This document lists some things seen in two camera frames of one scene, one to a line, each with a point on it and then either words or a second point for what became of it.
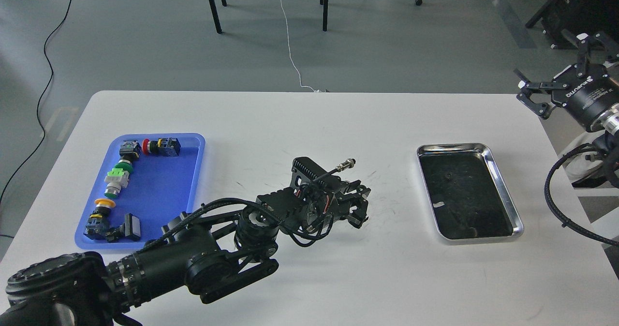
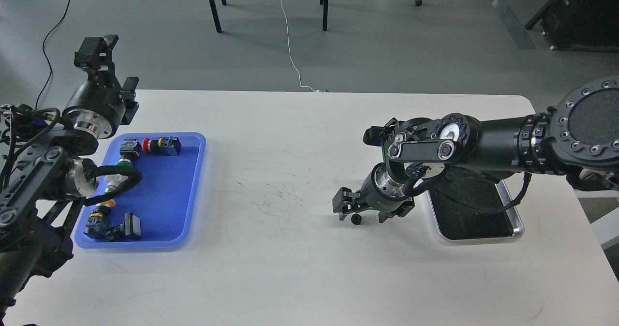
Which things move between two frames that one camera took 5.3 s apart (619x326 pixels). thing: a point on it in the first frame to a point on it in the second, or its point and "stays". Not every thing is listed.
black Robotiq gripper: [583, 89] to [380, 192]
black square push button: [129, 230] stays
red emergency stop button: [168, 146] stays
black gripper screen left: [308, 206] to [99, 104]
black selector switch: [129, 150] stays
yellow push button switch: [98, 222] stays
